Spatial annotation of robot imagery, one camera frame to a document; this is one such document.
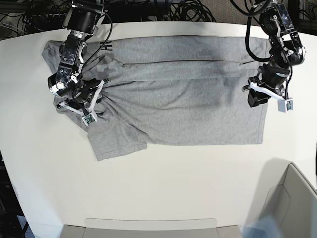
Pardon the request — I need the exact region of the grey tray at bottom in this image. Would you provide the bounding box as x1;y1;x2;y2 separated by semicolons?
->
60;218;242;238

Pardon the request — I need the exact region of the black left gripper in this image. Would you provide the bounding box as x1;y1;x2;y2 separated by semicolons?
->
242;63;291;108

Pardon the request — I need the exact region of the grey bin at right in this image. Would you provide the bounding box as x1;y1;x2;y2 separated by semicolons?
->
258;163;317;238

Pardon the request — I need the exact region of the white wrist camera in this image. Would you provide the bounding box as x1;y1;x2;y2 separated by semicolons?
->
277;98;294;113
81;112;98;126

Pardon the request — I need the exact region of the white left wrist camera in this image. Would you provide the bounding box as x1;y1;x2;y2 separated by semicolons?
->
277;98;294;113

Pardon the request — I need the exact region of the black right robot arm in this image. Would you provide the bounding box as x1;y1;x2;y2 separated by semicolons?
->
48;0;108;117

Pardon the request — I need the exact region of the grey T-shirt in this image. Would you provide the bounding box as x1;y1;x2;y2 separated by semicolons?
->
57;36;267;161

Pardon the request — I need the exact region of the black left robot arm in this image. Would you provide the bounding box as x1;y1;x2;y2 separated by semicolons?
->
242;0;306;113

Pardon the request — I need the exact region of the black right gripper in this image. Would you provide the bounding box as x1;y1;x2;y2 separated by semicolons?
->
55;79;105;116

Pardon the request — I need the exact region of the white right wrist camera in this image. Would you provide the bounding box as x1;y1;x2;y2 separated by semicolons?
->
81;112;98;126

